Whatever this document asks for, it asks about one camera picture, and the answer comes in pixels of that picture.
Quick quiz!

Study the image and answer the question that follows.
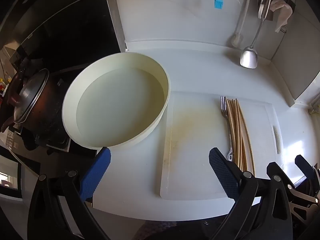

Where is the beige hanging cloth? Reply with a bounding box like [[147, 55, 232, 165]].
[[269, 0, 293, 33]]

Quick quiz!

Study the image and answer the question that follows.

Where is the metal fork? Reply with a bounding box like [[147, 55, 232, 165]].
[[220, 96, 234, 161], [223, 96, 235, 159]]

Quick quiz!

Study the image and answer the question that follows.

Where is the white plastic cutting board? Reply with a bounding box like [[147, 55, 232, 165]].
[[159, 92, 283, 201]]

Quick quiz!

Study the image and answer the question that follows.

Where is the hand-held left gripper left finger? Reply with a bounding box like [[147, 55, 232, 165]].
[[27, 147, 112, 240]]

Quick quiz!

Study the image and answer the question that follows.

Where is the metal spatula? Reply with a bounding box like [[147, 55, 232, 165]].
[[239, 0, 273, 69]]

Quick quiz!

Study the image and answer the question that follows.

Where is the dark cooking pot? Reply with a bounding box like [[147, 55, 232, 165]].
[[0, 68, 72, 153]]

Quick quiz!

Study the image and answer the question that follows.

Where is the white round basin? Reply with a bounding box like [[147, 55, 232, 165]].
[[62, 52, 171, 148]]

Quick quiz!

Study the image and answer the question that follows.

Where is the white dish brush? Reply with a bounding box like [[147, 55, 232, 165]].
[[231, 0, 252, 47]]

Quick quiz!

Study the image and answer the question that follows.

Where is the glass pot lid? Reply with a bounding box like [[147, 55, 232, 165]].
[[11, 69, 50, 124]]

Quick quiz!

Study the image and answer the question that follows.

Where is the black gas stove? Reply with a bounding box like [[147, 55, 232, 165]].
[[0, 62, 98, 180]]

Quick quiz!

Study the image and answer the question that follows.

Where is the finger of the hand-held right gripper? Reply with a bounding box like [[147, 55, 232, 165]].
[[286, 182, 320, 230], [294, 154, 320, 188]]

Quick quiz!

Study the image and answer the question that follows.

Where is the bundle of wooden chopsticks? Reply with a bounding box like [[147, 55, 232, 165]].
[[226, 98, 256, 177]]

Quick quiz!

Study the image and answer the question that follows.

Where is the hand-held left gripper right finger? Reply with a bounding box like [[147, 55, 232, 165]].
[[209, 147, 293, 240]]

